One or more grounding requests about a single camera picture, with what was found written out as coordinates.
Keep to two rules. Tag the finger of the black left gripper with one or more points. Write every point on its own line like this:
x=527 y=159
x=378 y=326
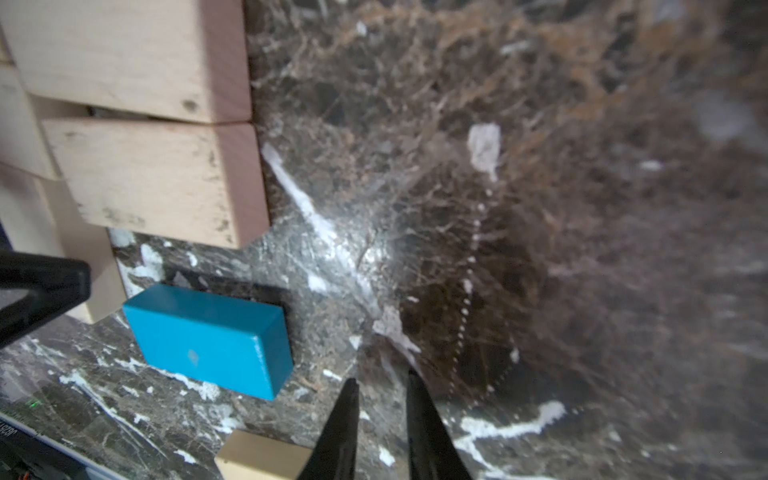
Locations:
x=53 y=286

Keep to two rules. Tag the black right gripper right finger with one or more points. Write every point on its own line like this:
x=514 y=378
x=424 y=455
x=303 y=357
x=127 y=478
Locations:
x=431 y=452

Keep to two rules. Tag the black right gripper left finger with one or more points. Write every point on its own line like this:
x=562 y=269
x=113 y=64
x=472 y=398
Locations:
x=334 y=455

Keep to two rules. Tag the small teal rectangular block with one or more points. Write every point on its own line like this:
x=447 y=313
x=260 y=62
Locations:
x=233 y=343

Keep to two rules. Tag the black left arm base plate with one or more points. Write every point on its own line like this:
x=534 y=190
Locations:
x=27 y=454

